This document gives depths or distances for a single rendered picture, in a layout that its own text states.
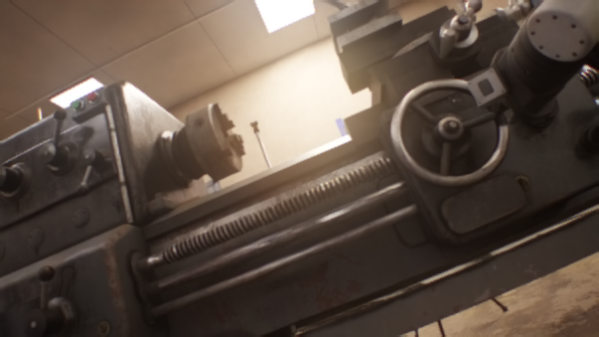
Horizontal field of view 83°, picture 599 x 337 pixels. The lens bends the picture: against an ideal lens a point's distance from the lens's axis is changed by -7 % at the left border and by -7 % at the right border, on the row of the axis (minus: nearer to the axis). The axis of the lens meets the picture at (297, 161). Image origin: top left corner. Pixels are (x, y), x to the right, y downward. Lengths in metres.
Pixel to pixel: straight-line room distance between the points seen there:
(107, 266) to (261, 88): 4.13
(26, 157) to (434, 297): 1.18
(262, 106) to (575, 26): 4.43
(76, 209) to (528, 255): 1.09
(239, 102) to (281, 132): 0.73
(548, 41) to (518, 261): 0.42
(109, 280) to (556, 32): 0.87
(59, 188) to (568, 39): 1.17
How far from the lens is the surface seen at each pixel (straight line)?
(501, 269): 0.73
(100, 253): 0.91
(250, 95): 4.84
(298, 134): 4.45
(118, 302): 0.88
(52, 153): 1.17
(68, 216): 1.17
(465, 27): 0.76
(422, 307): 0.70
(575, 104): 0.86
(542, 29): 0.44
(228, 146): 1.15
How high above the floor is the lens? 0.53
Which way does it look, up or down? 19 degrees up
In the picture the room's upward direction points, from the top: 22 degrees counter-clockwise
